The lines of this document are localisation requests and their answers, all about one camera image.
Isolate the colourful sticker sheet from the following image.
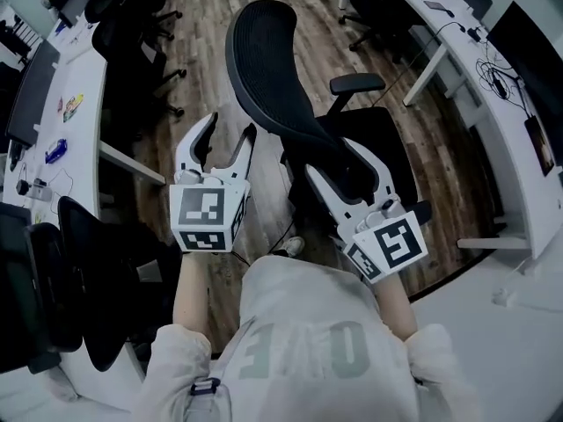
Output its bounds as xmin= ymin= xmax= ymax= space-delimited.
xmin=62 ymin=93 xmax=85 ymax=124

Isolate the black tangled cable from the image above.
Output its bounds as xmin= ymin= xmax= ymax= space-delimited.
xmin=475 ymin=37 xmax=536 ymax=118

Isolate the grey laptop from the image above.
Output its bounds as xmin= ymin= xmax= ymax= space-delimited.
xmin=58 ymin=0 xmax=97 ymax=29

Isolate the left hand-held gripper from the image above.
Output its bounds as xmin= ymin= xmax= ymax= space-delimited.
xmin=169 ymin=112 xmax=259 ymax=253

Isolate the small grey device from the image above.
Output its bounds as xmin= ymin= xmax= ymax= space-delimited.
xmin=26 ymin=177 xmax=53 ymax=201

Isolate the person's left forearm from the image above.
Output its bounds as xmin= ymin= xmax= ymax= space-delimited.
xmin=172 ymin=249 xmax=208 ymax=338

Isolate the person's grey sweatshirt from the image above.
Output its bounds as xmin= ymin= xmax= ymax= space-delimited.
xmin=131 ymin=255 xmax=480 ymax=422

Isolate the person's right forearm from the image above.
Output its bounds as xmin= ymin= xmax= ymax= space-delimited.
xmin=372 ymin=269 xmax=419 ymax=343

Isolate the white desk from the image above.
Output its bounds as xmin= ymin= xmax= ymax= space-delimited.
xmin=0 ymin=11 xmax=167 ymax=236
xmin=398 ymin=0 xmax=563 ymax=276

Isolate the black tablet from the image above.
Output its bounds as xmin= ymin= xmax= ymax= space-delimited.
xmin=523 ymin=114 xmax=556 ymax=178

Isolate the blue toy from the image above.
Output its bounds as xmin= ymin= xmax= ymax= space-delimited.
xmin=43 ymin=137 xmax=69 ymax=165

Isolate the black mesh office chair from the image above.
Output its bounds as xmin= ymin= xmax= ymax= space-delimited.
xmin=224 ymin=0 xmax=435 ymax=255

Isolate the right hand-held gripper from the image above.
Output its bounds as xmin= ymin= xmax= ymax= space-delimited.
xmin=303 ymin=137 xmax=430 ymax=286

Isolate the person's white shoe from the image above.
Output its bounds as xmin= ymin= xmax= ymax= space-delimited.
xmin=274 ymin=235 xmax=306 ymax=258

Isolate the dark smartphone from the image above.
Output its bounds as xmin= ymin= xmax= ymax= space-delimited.
xmin=422 ymin=0 xmax=455 ymax=18

